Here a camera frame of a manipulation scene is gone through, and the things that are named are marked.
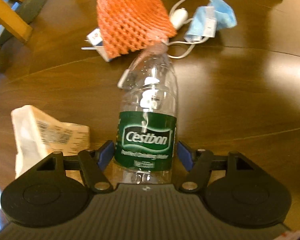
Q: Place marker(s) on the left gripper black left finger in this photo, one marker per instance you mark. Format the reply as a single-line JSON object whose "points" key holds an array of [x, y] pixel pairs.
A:
{"points": [[92, 164]]}

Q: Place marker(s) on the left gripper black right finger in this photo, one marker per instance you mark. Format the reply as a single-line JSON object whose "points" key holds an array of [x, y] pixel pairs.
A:
{"points": [[197, 163]]}

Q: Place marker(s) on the clear plastic water bottle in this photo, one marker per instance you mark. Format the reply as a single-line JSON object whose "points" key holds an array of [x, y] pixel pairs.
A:
{"points": [[145, 139]]}

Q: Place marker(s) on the brown paper bag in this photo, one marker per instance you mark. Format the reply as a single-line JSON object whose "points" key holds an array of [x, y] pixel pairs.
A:
{"points": [[38, 134]]}

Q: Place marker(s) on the blue milk carton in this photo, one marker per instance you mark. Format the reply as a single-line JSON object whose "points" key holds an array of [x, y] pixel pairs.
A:
{"points": [[96, 43]]}

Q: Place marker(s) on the blue face mask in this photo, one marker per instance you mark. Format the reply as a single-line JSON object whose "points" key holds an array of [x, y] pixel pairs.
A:
{"points": [[204, 24]]}

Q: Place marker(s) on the orange foam fruit net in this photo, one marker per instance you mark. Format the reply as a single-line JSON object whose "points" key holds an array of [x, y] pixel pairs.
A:
{"points": [[131, 25]]}

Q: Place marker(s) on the dark floor mat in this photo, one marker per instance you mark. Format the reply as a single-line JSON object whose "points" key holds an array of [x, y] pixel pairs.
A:
{"points": [[27, 5]]}

